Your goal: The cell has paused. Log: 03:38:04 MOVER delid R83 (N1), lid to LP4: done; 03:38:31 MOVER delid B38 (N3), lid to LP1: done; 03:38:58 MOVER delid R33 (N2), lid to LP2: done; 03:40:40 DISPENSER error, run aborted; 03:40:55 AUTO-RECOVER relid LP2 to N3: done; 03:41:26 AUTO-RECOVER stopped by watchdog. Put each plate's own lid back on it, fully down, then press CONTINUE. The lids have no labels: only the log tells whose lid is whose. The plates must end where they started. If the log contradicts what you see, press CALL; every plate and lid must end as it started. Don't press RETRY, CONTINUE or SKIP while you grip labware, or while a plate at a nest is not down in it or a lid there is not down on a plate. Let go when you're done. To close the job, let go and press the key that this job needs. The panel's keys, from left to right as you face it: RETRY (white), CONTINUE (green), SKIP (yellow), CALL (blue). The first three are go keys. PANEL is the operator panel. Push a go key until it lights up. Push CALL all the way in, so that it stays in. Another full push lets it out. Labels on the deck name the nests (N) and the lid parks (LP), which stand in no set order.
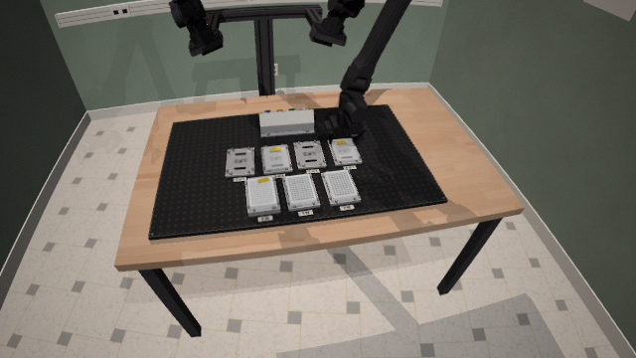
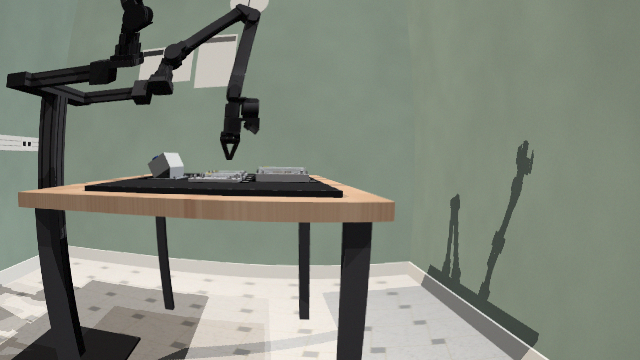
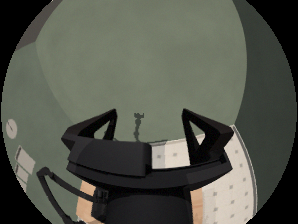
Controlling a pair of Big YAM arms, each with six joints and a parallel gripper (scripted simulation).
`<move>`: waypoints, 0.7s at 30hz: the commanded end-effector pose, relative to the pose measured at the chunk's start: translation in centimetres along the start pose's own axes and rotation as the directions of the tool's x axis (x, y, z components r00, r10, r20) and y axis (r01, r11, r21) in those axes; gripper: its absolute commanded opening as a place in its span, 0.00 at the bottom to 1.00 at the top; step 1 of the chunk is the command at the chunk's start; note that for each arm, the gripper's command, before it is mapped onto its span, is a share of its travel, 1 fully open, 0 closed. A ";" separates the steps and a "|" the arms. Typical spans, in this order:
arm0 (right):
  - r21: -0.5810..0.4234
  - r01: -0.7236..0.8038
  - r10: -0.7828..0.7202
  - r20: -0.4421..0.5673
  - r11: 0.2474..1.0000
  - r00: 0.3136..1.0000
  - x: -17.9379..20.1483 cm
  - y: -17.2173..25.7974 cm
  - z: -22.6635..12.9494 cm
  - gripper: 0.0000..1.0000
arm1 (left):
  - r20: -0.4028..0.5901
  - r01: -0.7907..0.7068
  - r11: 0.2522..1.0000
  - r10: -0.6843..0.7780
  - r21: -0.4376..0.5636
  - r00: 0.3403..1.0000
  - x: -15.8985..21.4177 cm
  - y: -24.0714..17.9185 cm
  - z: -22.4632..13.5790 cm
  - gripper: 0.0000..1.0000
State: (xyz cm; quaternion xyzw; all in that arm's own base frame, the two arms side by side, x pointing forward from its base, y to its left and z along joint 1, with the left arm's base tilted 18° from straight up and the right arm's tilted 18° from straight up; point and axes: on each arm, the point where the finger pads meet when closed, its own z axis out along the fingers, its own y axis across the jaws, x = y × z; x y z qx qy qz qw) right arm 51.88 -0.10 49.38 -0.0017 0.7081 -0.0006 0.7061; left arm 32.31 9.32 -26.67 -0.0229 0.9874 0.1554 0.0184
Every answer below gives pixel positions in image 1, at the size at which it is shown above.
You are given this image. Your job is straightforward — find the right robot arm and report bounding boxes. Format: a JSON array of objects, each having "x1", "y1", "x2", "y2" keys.
[{"x1": 168, "y1": 0, "x2": 220, "y2": 52}]

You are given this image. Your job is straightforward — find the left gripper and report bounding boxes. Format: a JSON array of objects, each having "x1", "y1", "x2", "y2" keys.
[{"x1": 324, "y1": 107, "x2": 366, "y2": 144}]

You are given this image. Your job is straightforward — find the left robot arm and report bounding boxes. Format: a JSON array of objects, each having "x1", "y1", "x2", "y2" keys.
[{"x1": 314, "y1": 0, "x2": 411, "y2": 138}]

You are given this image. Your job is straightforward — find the white button panel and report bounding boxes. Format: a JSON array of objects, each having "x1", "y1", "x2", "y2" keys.
[{"x1": 259, "y1": 107, "x2": 315, "y2": 137}]

